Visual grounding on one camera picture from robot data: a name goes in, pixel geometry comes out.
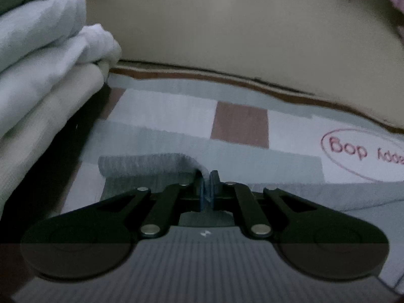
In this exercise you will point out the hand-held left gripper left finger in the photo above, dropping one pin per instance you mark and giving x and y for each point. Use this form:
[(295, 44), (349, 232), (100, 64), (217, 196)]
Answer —
[(202, 192)]

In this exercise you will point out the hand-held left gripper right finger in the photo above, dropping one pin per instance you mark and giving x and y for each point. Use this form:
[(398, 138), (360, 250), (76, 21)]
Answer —
[(214, 189)]

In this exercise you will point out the grey sweatpants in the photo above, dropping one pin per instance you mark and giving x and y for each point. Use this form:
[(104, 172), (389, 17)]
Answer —
[(142, 167)]

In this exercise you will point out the striped checkered rug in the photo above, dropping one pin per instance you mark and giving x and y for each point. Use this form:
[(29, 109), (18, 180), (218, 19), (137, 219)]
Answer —
[(176, 116)]

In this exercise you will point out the dark olive folded garment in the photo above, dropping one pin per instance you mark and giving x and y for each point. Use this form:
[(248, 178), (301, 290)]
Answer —
[(56, 176)]

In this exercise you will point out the cream folded garment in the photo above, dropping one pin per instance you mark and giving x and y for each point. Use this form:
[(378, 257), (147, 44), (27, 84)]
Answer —
[(41, 120)]

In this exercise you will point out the white folded garment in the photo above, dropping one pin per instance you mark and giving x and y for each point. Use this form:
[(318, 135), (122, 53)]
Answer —
[(38, 53)]

